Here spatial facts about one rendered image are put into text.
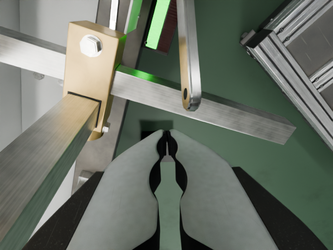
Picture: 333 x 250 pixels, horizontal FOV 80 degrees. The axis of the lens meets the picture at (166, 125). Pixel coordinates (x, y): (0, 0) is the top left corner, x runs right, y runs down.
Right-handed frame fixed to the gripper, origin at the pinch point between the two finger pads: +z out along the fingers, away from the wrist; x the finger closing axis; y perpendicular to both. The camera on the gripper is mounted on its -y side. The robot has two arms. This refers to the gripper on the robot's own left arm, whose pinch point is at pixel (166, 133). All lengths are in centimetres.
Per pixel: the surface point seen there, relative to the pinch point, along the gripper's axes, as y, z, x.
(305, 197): 121, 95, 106
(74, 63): -2.2, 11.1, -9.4
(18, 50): -3.5, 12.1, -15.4
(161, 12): -6.6, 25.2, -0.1
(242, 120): 5.9, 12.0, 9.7
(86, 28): -5.4, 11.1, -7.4
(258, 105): 42, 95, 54
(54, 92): 8.5, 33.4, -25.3
